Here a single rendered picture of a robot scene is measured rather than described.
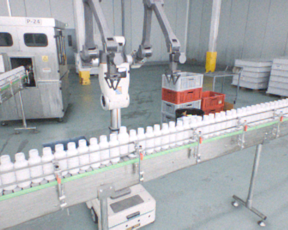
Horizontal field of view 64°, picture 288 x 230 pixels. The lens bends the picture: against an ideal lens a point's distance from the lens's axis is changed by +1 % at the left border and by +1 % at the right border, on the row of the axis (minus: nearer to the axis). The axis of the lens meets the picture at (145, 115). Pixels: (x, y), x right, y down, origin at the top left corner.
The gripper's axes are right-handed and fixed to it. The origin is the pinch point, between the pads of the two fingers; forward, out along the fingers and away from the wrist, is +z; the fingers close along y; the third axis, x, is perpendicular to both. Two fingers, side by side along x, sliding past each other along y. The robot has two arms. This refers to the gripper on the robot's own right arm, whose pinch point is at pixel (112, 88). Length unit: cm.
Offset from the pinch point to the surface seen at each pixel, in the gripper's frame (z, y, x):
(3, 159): 24, 15, -61
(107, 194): 58, 20, -14
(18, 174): 33, 17, -56
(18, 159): 26, 16, -55
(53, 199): 50, 20, -43
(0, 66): 19, -374, -61
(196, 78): 33, -161, 217
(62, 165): 34, 17, -36
